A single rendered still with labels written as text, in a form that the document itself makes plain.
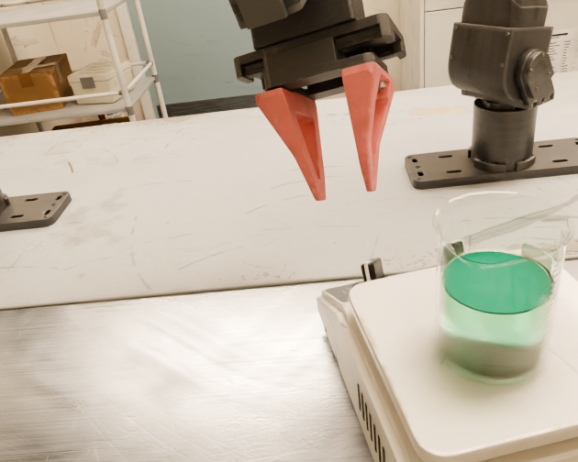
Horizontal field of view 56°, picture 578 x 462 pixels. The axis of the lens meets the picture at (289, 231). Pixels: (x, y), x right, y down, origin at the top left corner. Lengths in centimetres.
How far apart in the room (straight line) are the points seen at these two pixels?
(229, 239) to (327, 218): 10
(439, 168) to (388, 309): 34
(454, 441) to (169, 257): 36
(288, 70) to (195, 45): 287
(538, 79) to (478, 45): 6
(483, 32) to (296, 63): 26
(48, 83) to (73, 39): 96
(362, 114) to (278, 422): 20
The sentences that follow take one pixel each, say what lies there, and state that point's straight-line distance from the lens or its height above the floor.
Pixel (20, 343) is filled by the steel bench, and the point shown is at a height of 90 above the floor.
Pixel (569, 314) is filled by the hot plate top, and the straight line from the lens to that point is 31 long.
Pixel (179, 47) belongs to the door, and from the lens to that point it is 324.
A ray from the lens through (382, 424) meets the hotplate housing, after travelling 28.
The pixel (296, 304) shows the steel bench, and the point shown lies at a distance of 45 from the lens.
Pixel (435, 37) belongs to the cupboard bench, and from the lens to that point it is 265.
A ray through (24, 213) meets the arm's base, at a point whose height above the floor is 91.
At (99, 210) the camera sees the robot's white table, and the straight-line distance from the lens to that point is 67.
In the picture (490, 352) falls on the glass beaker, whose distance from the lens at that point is 25.
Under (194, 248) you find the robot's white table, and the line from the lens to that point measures 54.
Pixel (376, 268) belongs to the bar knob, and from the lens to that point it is 37.
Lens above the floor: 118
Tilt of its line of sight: 31 degrees down
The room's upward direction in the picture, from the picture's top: 8 degrees counter-clockwise
